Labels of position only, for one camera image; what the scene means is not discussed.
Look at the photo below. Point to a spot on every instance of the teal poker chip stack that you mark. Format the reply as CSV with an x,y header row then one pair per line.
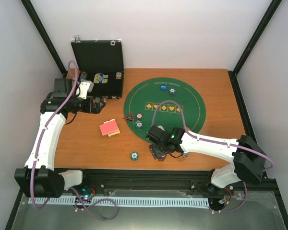
x,y
134,156

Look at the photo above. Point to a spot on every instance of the black triangular dealer button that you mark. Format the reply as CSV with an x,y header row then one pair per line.
x,y
129,116

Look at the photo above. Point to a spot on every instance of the red playing card deck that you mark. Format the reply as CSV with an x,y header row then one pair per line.
x,y
109,128

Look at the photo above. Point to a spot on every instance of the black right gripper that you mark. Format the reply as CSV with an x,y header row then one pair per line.
x,y
156,153

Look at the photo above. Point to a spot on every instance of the open black poker case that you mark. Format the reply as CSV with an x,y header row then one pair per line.
x,y
101,56

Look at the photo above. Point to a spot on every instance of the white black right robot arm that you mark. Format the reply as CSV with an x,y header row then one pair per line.
x,y
245,158

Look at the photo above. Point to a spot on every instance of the blue round blind button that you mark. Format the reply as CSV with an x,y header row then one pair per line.
x,y
163,87

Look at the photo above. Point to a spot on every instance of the purple chips in case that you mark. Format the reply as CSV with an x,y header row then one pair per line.
x,y
118,75

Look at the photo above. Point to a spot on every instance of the round green poker mat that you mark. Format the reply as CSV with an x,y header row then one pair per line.
x,y
163,108

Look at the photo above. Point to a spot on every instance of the card deck in case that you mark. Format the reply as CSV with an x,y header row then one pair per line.
x,y
100,78

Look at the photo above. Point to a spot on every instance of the teal chips in case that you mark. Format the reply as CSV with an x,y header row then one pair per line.
x,y
83,76

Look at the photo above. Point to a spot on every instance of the light blue slotted cable duct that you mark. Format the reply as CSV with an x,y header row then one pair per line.
x,y
129,201

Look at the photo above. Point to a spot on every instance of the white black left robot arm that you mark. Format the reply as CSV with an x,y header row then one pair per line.
x,y
37,178

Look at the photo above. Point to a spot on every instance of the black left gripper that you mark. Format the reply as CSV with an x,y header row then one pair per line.
x,y
89,109

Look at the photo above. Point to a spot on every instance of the purple poker chip stack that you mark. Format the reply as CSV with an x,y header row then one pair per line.
x,y
185,155

